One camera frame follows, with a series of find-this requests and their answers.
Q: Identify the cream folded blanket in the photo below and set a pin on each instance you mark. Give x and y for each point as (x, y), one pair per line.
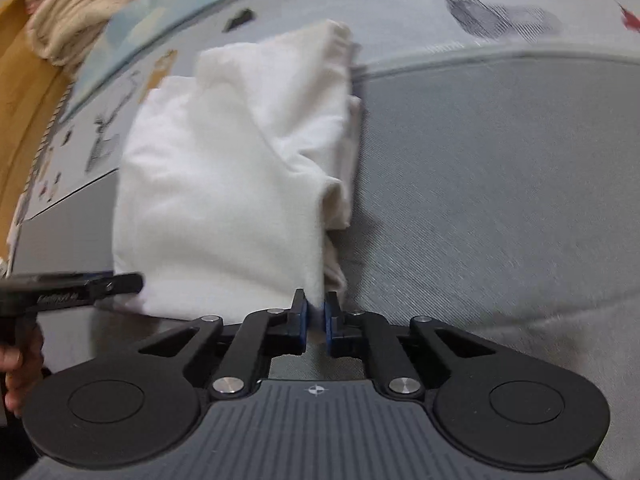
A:
(63, 32)

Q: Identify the wooden bed frame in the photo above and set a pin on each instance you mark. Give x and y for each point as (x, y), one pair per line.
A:
(30, 90)

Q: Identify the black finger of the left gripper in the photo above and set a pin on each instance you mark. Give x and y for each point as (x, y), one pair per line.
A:
(110, 284)

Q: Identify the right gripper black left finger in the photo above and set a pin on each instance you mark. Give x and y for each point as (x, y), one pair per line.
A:
(142, 400)

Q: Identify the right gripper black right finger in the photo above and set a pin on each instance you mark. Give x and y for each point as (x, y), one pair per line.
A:
(500, 406)

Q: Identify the white shirt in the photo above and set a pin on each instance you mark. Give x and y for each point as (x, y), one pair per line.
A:
(233, 179)

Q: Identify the light blue patterned quilt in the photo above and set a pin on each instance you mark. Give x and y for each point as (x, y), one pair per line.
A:
(150, 25)

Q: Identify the left hand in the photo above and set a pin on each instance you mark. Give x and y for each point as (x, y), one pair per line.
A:
(22, 367)

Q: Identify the grey deer print bedsheet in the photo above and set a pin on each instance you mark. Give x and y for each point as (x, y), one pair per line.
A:
(498, 185)

